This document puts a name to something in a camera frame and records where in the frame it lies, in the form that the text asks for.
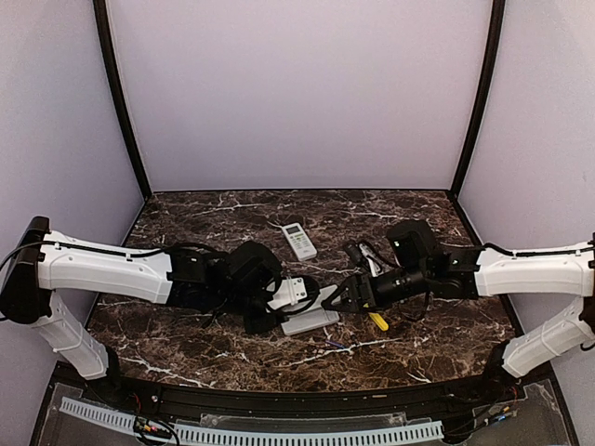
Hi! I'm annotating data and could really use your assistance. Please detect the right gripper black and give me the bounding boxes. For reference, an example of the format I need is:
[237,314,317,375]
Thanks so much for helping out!
[323,262,430,314]

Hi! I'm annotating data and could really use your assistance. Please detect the yellow handled screwdriver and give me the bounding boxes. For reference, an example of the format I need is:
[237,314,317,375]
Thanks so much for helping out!
[369,313,389,332]

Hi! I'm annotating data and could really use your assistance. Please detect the purple battery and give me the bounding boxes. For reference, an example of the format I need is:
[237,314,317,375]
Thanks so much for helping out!
[324,340,345,348]

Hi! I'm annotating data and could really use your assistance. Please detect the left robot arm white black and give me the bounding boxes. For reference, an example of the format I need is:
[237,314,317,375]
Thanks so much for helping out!
[1,216,283,405]

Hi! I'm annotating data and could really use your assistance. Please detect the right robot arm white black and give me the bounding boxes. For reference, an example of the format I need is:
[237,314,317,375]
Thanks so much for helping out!
[322,227,594,403]

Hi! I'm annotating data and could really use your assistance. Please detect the white remote with buttons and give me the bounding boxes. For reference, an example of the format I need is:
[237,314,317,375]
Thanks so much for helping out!
[282,223,318,262]

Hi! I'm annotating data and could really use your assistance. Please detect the black front rail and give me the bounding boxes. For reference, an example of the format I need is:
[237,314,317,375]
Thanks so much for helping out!
[85,376,525,419]

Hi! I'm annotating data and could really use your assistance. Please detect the white slotted cable duct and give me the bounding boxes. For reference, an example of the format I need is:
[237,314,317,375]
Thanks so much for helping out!
[59,397,444,445]

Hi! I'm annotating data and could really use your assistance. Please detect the right black frame post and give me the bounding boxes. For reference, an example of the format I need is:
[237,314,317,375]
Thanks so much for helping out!
[449,0,507,201]

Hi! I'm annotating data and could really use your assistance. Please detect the black frame post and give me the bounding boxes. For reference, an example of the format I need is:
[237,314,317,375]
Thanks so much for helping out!
[449,0,507,201]
[92,0,152,201]

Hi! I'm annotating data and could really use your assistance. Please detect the left black frame post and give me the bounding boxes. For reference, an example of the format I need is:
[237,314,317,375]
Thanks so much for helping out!
[92,0,152,201]

